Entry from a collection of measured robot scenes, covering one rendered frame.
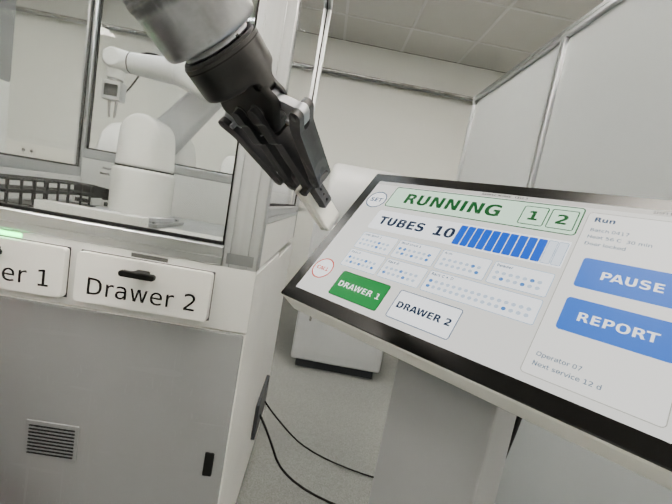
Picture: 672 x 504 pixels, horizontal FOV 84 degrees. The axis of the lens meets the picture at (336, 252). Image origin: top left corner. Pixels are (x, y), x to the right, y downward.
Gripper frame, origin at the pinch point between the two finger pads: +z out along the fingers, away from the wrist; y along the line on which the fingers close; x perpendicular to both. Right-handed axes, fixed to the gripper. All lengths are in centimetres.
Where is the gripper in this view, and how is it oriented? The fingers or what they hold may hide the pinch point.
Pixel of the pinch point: (318, 203)
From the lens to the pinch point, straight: 47.0
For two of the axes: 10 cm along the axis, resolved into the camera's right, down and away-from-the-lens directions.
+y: -7.6, -1.7, 6.3
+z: 4.2, 6.2, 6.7
